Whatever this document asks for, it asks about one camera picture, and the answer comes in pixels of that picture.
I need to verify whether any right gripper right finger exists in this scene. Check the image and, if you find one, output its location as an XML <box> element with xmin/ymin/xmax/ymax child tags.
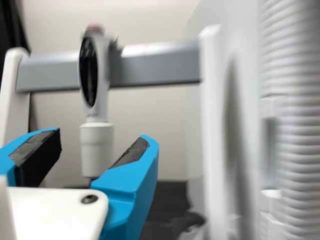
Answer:
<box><xmin>90</xmin><ymin>134</ymin><xmax>160</xmax><ymax>240</ymax></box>

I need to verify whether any white incubator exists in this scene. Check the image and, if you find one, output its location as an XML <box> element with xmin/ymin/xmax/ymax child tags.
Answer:
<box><xmin>184</xmin><ymin>0</ymin><xmax>320</xmax><ymax>240</ymax></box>

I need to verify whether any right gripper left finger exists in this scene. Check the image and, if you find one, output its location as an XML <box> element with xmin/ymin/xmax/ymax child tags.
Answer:
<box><xmin>0</xmin><ymin>127</ymin><xmax>63</xmax><ymax>188</ymax></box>

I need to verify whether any white pipette stand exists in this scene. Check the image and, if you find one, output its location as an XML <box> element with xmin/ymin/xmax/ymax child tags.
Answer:
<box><xmin>0</xmin><ymin>24</ymin><xmax>262</xmax><ymax>240</ymax></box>

